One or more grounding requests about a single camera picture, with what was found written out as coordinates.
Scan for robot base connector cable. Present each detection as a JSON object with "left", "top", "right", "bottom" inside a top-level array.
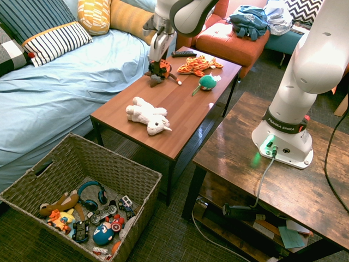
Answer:
[{"left": 250, "top": 146, "right": 279, "bottom": 210}]

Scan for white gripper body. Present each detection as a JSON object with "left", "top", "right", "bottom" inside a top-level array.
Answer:
[{"left": 148, "top": 30, "right": 177, "bottom": 62}]

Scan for blue white toy jeep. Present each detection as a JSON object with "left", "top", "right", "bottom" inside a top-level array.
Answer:
[{"left": 117, "top": 194, "right": 136, "bottom": 217}]

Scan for black white chevron pillow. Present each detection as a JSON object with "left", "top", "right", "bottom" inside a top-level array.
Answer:
[{"left": 283, "top": 0, "right": 324, "bottom": 27}]

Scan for blue crumpled clothing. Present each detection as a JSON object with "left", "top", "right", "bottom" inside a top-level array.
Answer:
[{"left": 229, "top": 5, "right": 269, "bottom": 42}]

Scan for light blue crumpled cloth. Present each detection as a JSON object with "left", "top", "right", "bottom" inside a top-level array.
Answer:
[{"left": 263, "top": 0, "right": 294, "bottom": 37}]

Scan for black white checked pillow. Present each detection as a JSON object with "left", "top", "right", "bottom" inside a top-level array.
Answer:
[{"left": 0, "top": 26, "right": 35, "bottom": 78}]

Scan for Captain America egg plush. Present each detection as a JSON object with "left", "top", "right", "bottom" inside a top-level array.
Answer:
[{"left": 92, "top": 221, "right": 116, "bottom": 246}]

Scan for yellow white patterned bolster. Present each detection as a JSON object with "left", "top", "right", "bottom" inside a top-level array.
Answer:
[{"left": 77, "top": 0, "right": 112, "bottom": 37}]

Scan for green round plush toy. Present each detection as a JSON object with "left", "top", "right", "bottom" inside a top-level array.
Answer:
[{"left": 191, "top": 74, "right": 222, "bottom": 97}]

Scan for sofa with light blue cover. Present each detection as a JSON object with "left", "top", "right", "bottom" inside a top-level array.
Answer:
[{"left": 0, "top": 0, "right": 159, "bottom": 192}]

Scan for teal paper sheet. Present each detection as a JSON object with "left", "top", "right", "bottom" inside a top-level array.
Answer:
[{"left": 278, "top": 225, "right": 306, "bottom": 249}]

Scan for reddish wood coffee table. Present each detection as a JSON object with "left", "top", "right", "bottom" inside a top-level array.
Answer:
[{"left": 89, "top": 46, "right": 243, "bottom": 207}]

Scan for yellow striped cushion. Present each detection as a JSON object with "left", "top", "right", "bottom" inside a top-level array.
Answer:
[{"left": 109, "top": 0, "right": 158, "bottom": 46}]

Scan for black power adapter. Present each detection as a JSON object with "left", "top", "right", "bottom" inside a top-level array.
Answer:
[{"left": 221, "top": 203, "right": 266, "bottom": 222}]

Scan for red white toy truck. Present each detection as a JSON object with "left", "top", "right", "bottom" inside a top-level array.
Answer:
[{"left": 92, "top": 246, "right": 113, "bottom": 260}]

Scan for white floor cable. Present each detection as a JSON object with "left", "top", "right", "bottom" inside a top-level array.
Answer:
[{"left": 190, "top": 200, "right": 248, "bottom": 262}]

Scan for rustic dark wood table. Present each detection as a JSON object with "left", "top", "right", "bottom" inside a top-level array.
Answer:
[{"left": 181, "top": 91, "right": 349, "bottom": 262}]

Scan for thick black cable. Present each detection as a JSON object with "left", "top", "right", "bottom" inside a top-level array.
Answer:
[{"left": 323, "top": 108, "right": 349, "bottom": 214}]

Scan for orange toy car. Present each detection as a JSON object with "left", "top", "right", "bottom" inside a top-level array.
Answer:
[{"left": 148, "top": 58, "right": 172, "bottom": 81}]

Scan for grey woven basket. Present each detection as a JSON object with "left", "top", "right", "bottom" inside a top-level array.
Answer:
[{"left": 0, "top": 133, "right": 163, "bottom": 262}]

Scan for white plush lamb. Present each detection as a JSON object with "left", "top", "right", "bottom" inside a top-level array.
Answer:
[{"left": 125, "top": 96, "right": 173, "bottom": 136}]

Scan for orange armchair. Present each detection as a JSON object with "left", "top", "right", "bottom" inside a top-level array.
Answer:
[{"left": 176, "top": 0, "right": 269, "bottom": 50}]

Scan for teal bench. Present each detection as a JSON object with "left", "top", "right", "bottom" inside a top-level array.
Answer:
[{"left": 263, "top": 26, "right": 311, "bottom": 69}]

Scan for grey game controller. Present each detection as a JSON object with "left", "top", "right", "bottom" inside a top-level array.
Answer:
[{"left": 86, "top": 204, "right": 118, "bottom": 226}]

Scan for small black toy car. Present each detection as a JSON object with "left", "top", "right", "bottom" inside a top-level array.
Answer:
[{"left": 71, "top": 219, "right": 91, "bottom": 244}]

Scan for blue striped pillow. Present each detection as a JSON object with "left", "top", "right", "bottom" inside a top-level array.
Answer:
[{"left": 0, "top": 0, "right": 93, "bottom": 68}]

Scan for orange flame pattern fish plush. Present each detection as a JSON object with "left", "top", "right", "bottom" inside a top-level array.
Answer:
[{"left": 177, "top": 55, "right": 224, "bottom": 78}]

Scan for black TV remote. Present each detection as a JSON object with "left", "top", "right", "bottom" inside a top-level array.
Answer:
[{"left": 171, "top": 50, "right": 197, "bottom": 58}]

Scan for orange ottoman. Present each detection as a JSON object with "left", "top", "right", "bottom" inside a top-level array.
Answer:
[{"left": 195, "top": 22, "right": 270, "bottom": 79}]

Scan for orange grey fox plush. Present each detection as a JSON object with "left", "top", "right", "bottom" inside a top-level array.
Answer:
[{"left": 144, "top": 71, "right": 183, "bottom": 88}]

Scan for brown sloth plush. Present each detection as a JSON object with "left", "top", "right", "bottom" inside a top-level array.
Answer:
[{"left": 39, "top": 190, "right": 87, "bottom": 222}]

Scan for blue black headphones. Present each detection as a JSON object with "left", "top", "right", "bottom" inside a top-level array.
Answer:
[{"left": 77, "top": 181, "right": 109, "bottom": 212}]

